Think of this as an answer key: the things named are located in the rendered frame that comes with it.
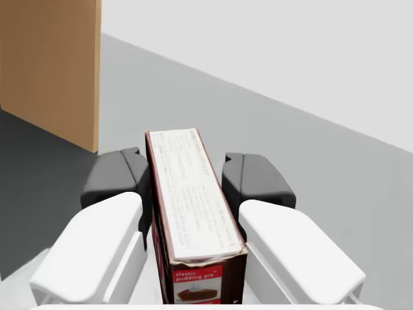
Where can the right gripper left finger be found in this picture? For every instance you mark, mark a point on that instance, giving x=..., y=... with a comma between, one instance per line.
x=93, y=232

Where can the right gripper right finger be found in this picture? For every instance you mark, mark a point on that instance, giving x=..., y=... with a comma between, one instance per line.
x=290, y=245

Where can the brown and white carton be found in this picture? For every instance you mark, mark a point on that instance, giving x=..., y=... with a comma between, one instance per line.
x=193, y=200

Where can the tall board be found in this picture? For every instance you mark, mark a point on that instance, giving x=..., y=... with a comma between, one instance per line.
x=51, y=64

